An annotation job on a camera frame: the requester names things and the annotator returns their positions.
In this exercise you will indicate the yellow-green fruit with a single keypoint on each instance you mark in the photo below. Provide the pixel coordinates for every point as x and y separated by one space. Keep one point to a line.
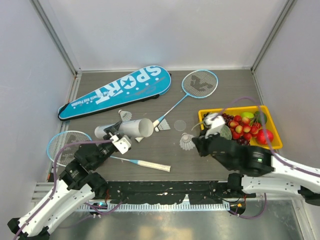
247 114

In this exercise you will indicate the red cherry bunch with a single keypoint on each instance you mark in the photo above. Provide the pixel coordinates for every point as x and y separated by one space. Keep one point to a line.
243 128

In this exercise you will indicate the clear round tube lid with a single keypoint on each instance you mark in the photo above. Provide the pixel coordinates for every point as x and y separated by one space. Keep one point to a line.
180 125

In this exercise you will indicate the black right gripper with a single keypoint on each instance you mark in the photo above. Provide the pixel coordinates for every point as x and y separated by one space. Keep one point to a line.
200 142

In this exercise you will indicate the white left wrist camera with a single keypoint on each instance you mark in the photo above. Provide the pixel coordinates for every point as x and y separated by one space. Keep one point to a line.
121 143

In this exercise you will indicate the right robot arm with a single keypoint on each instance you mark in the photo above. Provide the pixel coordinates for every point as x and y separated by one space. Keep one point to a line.
261 170

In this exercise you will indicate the white shuttlecock tube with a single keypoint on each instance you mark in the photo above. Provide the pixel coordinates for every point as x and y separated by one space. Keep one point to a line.
140 128

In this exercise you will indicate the green netted melon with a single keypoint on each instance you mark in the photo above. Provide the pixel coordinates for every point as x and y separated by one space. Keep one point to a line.
226 133

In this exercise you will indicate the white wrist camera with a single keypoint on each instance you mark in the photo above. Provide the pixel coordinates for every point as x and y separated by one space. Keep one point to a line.
214 123
121 143

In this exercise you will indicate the yellow plastic tray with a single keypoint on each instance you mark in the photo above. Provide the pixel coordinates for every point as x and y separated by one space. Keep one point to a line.
276 143

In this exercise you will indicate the blue racket near left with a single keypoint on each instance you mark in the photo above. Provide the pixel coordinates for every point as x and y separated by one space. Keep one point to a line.
63 146

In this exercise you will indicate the blue sport racket bag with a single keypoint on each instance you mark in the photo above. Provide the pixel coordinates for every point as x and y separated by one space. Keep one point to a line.
145 84

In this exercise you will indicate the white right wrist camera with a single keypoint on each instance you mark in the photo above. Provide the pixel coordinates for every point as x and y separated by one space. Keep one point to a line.
214 123

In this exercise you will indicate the red apple in tray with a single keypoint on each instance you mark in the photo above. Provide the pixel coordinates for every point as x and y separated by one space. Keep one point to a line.
263 136

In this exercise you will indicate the green lime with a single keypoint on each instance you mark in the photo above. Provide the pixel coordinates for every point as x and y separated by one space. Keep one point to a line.
260 117

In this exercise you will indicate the blue racket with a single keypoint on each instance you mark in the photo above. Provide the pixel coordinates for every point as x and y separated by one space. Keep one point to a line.
63 146
198 84

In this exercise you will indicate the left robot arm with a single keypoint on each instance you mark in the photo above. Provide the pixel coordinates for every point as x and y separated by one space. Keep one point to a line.
79 182

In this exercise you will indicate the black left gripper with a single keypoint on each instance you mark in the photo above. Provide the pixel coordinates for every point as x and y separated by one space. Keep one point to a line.
114 128

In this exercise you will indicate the blue racket far right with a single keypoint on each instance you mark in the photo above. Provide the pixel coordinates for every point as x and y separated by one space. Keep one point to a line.
198 84

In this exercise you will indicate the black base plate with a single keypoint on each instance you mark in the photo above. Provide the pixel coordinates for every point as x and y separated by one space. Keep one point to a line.
172 192

